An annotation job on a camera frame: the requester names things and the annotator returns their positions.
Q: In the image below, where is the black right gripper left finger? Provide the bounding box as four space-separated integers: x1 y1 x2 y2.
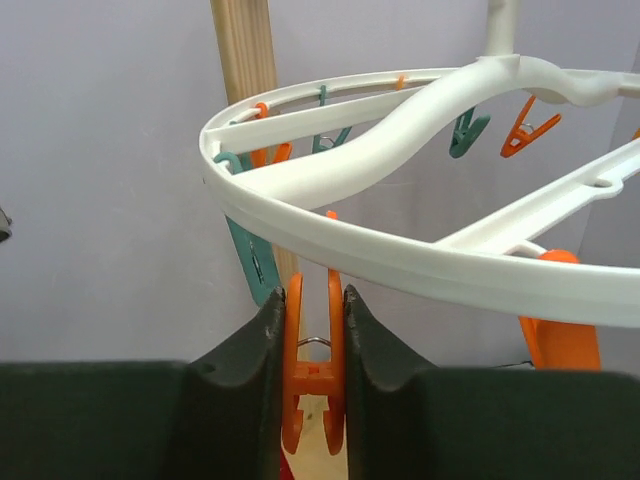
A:
1 288 285 479

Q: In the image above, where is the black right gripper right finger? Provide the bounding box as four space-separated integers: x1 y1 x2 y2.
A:
343 287 639 479

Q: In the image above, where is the orange clothespin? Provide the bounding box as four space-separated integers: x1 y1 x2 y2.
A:
281 269 346 455
517 248 603 372

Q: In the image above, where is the white round clip hanger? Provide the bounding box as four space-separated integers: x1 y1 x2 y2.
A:
198 1 639 328

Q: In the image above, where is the red patterned sock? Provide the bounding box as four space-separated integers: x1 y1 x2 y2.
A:
279 449 295 480

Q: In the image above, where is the wooden hanger rack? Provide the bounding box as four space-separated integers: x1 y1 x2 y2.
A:
208 0 351 480

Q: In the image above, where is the teal clothespin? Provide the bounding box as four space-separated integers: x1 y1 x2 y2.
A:
213 152 282 307

